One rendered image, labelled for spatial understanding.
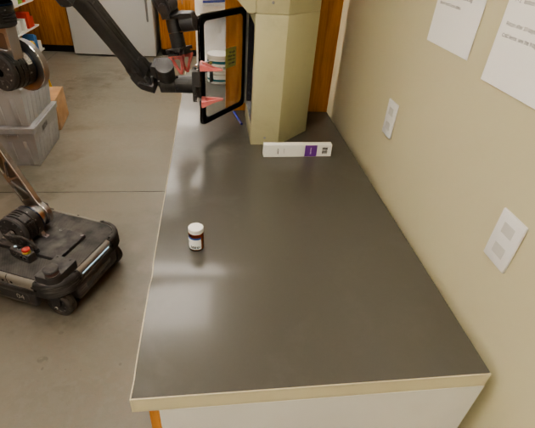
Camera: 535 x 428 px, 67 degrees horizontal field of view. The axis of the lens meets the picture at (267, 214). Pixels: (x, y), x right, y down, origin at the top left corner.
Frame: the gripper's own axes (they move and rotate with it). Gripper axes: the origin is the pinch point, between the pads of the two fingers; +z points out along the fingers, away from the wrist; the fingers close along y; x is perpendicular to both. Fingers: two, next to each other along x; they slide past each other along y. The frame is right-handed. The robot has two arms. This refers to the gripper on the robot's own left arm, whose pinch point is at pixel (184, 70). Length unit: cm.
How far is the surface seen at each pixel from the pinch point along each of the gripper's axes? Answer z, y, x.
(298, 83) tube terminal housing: 8.6, 4.5, -47.1
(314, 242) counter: 39, -58, -69
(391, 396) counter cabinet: 51, -91, -94
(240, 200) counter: 32, -48, -43
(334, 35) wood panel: -4, 40, -53
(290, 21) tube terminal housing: -14, -5, -50
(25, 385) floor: 107, -85, 55
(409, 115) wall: 14, -23, -90
